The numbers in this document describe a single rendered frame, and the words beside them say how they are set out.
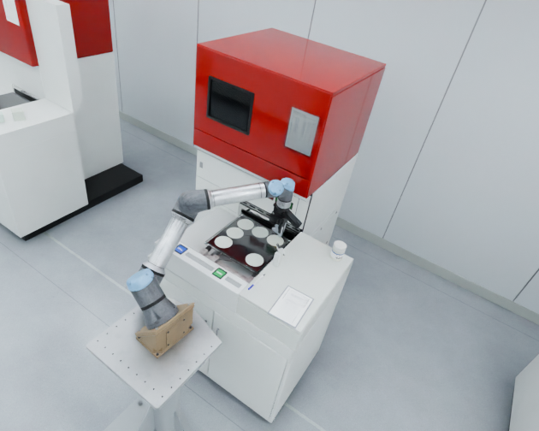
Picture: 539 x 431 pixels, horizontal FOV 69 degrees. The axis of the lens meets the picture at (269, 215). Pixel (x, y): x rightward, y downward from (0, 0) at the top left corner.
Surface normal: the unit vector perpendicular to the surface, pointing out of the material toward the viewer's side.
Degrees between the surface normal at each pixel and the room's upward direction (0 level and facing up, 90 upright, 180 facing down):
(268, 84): 90
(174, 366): 0
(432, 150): 90
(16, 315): 0
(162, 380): 0
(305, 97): 90
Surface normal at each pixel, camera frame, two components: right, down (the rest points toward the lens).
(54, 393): 0.15, -0.78
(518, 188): -0.54, 0.45
